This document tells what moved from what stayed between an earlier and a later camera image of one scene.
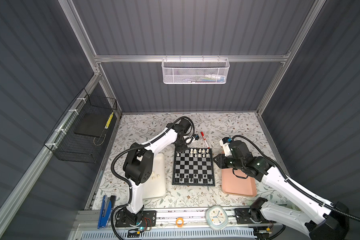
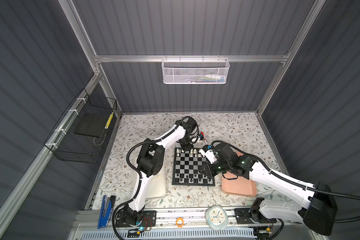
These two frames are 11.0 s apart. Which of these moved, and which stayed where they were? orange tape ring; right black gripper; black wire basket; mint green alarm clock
Moved: right black gripper
Stayed: black wire basket; orange tape ring; mint green alarm clock
